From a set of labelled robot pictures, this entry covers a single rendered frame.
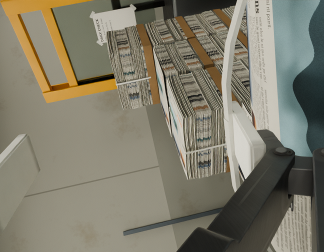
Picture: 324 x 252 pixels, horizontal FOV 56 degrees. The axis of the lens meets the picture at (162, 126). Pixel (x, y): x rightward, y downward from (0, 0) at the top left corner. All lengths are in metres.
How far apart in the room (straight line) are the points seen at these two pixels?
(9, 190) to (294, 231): 0.21
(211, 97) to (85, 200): 2.47
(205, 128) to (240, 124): 0.99
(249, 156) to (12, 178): 0.13
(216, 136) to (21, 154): 1.05
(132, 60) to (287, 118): 1.44
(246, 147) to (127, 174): 3.22
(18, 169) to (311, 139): 0.18
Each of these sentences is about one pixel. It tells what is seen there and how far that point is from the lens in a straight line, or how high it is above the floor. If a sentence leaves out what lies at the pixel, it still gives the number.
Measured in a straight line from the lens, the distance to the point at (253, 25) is 0.26.
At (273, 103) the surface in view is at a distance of 0.24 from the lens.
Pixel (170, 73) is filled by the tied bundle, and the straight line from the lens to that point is 1.35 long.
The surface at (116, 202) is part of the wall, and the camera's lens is 3.37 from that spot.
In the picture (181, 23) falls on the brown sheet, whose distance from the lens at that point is 1.79.
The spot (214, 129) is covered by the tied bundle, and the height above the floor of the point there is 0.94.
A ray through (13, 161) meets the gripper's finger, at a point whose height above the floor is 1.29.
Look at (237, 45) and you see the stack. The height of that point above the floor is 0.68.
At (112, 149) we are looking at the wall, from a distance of 3.42.
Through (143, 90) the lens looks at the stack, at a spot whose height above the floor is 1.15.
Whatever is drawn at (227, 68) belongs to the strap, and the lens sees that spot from 0.19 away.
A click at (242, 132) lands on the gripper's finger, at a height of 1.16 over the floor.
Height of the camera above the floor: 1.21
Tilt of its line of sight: 4 degrees down
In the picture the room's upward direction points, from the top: 102 degrees counter-clockwise
